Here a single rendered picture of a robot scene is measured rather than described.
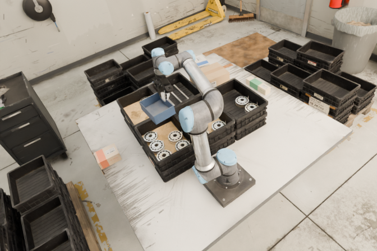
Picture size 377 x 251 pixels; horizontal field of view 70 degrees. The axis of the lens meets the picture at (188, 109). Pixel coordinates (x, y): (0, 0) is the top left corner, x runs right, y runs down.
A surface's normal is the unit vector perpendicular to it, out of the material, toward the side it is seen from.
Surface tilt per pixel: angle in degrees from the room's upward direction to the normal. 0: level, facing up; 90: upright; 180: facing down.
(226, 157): 7
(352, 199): 0
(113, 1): 90
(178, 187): 0
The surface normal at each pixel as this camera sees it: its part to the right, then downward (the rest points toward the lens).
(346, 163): -0.14, -0.74
